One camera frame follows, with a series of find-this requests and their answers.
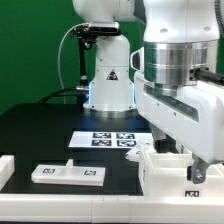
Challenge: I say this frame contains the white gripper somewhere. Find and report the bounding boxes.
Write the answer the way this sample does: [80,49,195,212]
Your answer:
[130,48,224,184]

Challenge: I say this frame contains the white cabinet body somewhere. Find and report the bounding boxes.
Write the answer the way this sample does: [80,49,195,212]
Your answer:
[137,139,224,203]

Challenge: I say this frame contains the white door panel with handle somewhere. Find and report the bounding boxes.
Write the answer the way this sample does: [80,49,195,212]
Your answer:
[31,159,106,186]

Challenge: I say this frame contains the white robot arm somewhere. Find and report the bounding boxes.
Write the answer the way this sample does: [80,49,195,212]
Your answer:
[72,0,224,184]

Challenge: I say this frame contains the small white flat panel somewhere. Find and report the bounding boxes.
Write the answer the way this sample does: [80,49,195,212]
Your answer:
[125,148,140,163]

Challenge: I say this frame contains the white marker base sheet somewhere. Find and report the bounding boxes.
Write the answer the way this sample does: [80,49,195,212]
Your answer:
[69,131,152,149]

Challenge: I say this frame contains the white left fence block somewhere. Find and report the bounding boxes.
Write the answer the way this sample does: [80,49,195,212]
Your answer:
[0,155,15,191]

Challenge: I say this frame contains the black cables at base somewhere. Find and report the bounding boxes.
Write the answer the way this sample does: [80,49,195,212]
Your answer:
[37,87,88,105]

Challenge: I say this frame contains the white front fence rail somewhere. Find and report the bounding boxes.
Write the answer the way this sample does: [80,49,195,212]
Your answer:
[0,194,224,224]

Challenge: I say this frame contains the black camera on stand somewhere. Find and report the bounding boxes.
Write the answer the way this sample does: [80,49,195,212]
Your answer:
[69,22,121,111]

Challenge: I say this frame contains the grey camera cable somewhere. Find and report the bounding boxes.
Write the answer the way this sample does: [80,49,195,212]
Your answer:
[57,22,86,105]

